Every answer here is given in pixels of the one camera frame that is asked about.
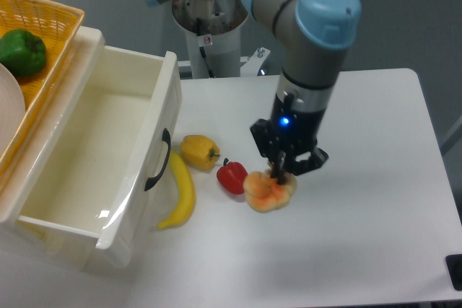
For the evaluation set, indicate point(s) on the black drawer handle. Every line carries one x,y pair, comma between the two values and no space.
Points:
163,159

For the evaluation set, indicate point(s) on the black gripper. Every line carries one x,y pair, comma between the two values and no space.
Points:
288,139

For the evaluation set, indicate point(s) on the green bell pepper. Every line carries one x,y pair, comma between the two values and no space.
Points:
23,53

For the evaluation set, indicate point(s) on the metal bracket behind table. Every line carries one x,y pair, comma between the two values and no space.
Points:
255,65

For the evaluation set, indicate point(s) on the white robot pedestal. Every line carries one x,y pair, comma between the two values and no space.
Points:
213,35

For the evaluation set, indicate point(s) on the white open upper drawer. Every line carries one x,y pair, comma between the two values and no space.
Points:
92,184

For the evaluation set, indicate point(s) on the yellow bell pepper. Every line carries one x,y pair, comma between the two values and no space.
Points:
200,151

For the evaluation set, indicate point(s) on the black object at table edge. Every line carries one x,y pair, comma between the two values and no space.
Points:
454,265

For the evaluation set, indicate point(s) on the white plate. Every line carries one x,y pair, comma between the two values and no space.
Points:
12,107

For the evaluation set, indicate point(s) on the yellow woven basket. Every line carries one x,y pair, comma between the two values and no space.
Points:
42,32

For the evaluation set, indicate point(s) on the yellow banana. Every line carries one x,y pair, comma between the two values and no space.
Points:
186,194

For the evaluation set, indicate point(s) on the red bell pepper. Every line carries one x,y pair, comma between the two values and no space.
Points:
231,176

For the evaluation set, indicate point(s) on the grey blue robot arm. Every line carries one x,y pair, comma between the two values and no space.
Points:
316,35

